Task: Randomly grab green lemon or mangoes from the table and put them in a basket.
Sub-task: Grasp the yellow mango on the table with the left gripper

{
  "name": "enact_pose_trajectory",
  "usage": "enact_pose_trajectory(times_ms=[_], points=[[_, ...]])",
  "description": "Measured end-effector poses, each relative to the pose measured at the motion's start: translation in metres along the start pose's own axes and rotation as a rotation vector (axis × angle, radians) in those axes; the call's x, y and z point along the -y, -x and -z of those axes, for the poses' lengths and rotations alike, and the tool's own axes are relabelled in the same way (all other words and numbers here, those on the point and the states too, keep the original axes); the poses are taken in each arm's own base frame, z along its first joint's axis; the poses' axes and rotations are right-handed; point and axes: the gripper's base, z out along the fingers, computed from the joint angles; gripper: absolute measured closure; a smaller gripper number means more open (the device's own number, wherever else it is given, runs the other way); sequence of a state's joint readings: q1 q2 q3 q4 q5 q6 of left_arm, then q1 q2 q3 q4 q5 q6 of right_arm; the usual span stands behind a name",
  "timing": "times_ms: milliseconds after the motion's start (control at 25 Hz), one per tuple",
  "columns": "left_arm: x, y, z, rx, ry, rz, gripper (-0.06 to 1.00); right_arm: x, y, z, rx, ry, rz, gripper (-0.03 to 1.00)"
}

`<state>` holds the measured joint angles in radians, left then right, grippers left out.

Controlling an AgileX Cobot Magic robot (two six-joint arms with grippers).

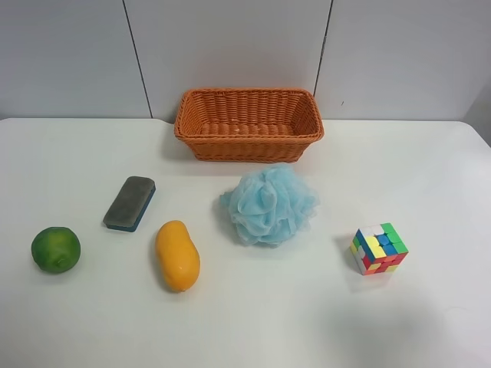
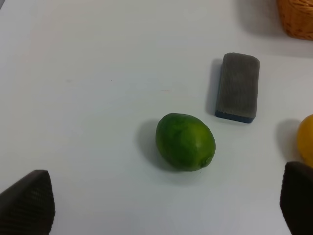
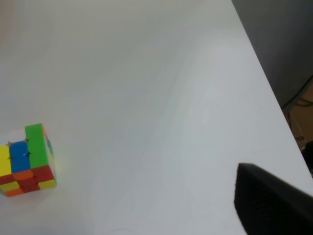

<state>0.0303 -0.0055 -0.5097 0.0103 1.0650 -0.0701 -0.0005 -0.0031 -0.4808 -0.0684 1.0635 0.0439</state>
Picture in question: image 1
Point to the yellow mango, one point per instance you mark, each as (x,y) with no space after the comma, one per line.
(177,256)

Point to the orange woven basket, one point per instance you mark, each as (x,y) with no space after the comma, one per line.
(253,125)

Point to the green lemon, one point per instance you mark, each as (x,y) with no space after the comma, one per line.
(56,249)

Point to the blue mesh bath sponge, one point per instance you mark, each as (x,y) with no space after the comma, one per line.
(268,207)

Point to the grey blue board eraser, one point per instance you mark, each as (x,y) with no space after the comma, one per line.
(131,202)

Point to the colourful puzzle cube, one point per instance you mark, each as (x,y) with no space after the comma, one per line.
(378,249)

